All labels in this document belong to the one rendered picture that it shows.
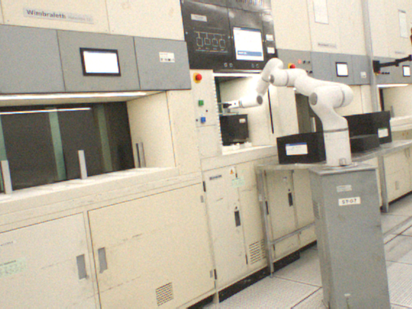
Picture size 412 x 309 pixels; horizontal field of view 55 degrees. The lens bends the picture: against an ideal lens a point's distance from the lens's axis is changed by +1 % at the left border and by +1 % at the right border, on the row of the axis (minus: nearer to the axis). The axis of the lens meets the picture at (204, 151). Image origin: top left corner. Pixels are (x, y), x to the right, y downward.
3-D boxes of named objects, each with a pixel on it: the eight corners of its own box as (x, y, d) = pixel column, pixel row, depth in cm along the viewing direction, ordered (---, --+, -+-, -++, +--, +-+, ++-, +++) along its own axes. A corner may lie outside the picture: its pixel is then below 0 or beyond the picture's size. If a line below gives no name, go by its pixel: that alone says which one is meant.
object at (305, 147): (278, 164, 257) (275, 137, 256) (296, 158, 278) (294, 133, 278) (319, 162, 239) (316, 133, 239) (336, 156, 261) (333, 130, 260)
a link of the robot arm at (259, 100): (246, 93, 283) (239, 100, 278) (261, 91, 273) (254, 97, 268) (252, 103, 286) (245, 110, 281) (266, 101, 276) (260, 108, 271)
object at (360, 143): (363, 153, 259) (362, 133, 258) (322, 154, 279) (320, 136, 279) (381, 147, 280) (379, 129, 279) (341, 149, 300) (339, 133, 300)
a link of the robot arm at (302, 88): (329, 112, 200) (355, 109, 206) (334, 89, 194) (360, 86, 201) (274, 85, 241) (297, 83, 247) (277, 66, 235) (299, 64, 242)
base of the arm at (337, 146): (365, 166, 196) (361, 129, 195) (326, 170, 197) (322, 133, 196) (352, 163, 215) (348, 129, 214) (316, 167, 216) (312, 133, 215)
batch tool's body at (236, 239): (224, 305, 234) (182, -32, 224) (134, 275, 303) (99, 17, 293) (306, 259, 294) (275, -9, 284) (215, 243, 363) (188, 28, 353)
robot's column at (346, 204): (394, 320, 195) (378, 166, 191) (337, 326, 196) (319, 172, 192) (372, 296, 223) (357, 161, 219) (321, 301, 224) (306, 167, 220)
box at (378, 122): (375, 146, 299) (371, 112, 298) (341, 147, 321) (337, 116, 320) (393, 141, 317) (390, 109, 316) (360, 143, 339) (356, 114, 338)
